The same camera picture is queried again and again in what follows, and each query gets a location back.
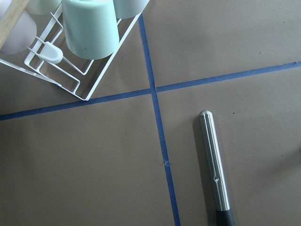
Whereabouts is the mint green cup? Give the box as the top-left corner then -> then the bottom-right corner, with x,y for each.
61,0 -> 119,60

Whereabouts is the lilac pink cup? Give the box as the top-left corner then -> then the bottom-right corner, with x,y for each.
0,0 -> 37,55

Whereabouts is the steel muddler black tip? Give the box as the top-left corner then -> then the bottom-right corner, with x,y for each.
199,110 -> 236,226

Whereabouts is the white wire cup rack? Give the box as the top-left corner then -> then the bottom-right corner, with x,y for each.
0,6 -> 140,101

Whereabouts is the wooden rack handle bar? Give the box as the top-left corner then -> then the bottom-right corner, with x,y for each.
0,0 -> 30,48

